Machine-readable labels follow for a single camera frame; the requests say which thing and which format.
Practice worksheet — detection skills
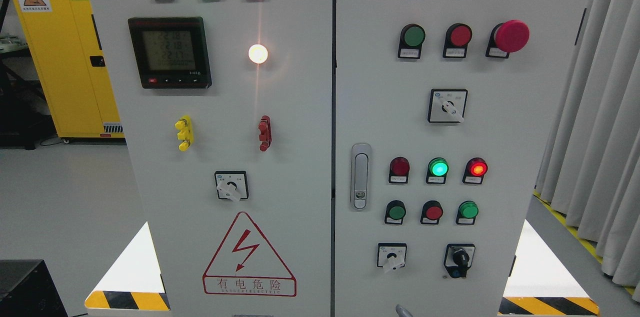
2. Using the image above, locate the black knob selector switch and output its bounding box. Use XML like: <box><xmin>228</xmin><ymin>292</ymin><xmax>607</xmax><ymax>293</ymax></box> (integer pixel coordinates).
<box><xmin>443</xmin><ymin>243</ymin><xmax>476</xmax><ymax>279</ymax></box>

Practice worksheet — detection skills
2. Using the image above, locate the red push button row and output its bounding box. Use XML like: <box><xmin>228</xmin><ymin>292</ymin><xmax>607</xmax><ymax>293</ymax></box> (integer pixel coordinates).
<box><xmin>420</xmin><ymin>200</ymin><xmax>444</xmax><ymax>225</ymax></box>
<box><xmin>442</xmin><ymin>23</ymin><xmax>473</xmax><ymax>58</ymax></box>

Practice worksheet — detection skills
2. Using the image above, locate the lower white rotary selector switch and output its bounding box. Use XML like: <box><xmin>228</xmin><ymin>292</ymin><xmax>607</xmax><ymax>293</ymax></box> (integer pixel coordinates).
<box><xmin>376</xmin><ymin>242</ymin><xmax>408</xmax><ymax>273</ymax></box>

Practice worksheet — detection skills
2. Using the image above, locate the yellow terminal connector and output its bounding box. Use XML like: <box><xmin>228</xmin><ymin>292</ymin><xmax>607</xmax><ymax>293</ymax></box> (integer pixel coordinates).
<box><xmin>174</xmin><ymin>115</ymin><xmax>194</xmax><ymax>152</ymax></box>

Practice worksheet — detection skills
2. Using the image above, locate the silver cabinet door handle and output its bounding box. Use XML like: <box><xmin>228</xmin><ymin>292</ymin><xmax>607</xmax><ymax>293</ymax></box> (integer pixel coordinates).
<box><xmin>350</xmin><ymin>143</ymin><xmax>372</xmax><ymax>211</ymax></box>

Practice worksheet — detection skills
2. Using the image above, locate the red indicator lamp lower right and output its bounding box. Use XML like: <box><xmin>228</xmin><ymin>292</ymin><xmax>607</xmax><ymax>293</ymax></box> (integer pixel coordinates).
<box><xmin>462</xmin><ymin>157</ymin><xmax>489</xmax><ymax>185</ymax></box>

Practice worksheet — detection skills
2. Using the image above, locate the red mushroom emergency stop button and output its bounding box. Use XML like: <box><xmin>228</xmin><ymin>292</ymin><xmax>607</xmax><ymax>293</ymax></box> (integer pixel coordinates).
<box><xmin>486</xmin><ymin>20</ymin><xmax>530</xmax><ymax>59</ymax></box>

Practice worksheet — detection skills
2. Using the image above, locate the red indicator lamp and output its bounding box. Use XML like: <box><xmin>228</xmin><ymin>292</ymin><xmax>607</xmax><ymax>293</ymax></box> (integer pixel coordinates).
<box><xmin>462</xmin><ymin>157</ymin><xmax>489</xmax><ymax>185</ymax></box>
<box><xmin>388</xmin><ymin>156</ymin><xmax>410</xmax><ymax>184</ymax></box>

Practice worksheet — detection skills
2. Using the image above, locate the green indicator lamp lower middle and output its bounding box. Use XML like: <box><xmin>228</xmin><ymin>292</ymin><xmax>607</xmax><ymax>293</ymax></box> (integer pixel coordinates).
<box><xmin>425</xmin><ymin>157</ymin><xmax>450</xmax><ymax>185</ymax></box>

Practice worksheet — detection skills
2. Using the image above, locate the left door rotary selector switch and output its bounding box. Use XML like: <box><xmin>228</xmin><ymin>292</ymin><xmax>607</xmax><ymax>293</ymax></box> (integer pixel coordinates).
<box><xmin>214</xmin><ymin>170</ymin><xmax>249</xmax><ymax>202</ymax></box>

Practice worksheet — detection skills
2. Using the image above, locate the red electrical hazard warning sticker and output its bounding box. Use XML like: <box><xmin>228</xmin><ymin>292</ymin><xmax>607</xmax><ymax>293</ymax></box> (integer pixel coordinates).
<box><xmin>202</xmin><ymin>211</ymin><xmax>297</xmax><ymax>297</ymax></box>

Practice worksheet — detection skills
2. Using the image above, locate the grey electrical control cabinet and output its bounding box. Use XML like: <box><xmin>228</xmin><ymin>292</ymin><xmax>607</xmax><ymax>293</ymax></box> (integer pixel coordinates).
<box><xmin>91</xmin><ymin>0</ymin><xmax>590</xmax><ymax>317</ymax></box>

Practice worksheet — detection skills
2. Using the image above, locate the upper right rotary selector switch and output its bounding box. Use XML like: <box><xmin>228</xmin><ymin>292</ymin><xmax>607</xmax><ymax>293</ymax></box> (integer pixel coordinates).
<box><xmin>427</xmin><ymin>88</ymin><xmax>468</xmax><ymax>124</ymax></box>

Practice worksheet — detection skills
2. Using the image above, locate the red terminal connector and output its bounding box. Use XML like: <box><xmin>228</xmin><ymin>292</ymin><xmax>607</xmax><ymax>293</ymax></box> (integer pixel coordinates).
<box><xmin>257</xmin><ymin>115</ymin><xmax>272</xmax><ymax>152</ymax></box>

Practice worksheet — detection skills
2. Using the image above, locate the black box lower left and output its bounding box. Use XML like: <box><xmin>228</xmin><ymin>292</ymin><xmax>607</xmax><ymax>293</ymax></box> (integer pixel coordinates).
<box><xmin>0</xmin><ymin>259</ymin><xmax>67</xmax><ymax>317</ymax></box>

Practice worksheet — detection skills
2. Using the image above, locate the green push button lower right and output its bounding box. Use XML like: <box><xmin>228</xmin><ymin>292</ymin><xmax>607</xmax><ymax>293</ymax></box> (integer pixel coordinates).
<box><xmin>455</xmin><ymin>200</ymin><xmax>479</xmax><ymax>226</ymax></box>

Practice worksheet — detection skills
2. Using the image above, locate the red push button lower row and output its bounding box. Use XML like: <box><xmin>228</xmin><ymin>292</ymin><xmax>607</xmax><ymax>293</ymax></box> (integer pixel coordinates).
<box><xmin>420</xmin><ymin>200</ymin><xmax>444</xmax><ymax>225</ymax></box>

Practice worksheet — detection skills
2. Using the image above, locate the grey pleated curtain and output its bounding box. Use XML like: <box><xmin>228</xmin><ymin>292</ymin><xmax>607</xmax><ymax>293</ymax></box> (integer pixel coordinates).
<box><xmin>535</xmin><ymin>0</ymin><xmax>640</xmax><ymax>301</ymax></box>

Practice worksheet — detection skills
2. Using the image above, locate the black digital power meter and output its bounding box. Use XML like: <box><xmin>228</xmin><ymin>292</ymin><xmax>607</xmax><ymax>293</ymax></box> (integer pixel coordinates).
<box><xmin>128</xmin><ymin>16</ymin><xmax>212</xmax><ymax>89</ymax></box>

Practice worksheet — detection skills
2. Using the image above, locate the green start push button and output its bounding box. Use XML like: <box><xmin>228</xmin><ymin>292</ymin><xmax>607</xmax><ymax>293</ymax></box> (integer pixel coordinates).
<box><xmin>384</xmin><ymin>200</ymin><xmax>407</xmax><ymax>225</ymax></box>

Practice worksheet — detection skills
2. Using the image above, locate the green push button upper row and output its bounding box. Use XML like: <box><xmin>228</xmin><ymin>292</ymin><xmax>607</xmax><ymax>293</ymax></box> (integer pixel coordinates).
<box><xmin>397</xmin><ymin>23</ymin><xmax>426</xmax><ymax>60</ymax></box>

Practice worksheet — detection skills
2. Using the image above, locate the red push button upper row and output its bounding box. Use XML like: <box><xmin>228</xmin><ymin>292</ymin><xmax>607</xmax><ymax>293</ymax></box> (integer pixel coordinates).
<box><xmin>442</xmin><ymin>23</ymin><xmax>473</xmax><ymax>58</ymax></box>

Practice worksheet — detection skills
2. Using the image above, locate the red indicator lamp lower left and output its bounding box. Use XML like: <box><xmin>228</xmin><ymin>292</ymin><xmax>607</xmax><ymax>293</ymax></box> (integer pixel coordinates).
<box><xmin>388</xmin><ymin>156</ymin><xmax>410</xmax><ymax>184</ymax></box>

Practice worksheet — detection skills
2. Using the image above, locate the yellow safety storage cabinet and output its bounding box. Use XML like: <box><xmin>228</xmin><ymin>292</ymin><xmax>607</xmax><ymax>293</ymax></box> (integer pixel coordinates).
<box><xmin>14</xmin><ymin>0</ymin><xmax>124</xmax><ymax>140</ymax></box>

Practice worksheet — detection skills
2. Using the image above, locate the white glowing indicator lamp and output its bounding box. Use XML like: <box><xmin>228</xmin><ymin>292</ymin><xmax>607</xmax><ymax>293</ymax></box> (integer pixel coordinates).
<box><xmin>247</xmin><ymin>43</ymin><xmax>269</xmax><ymax>65</ymax></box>

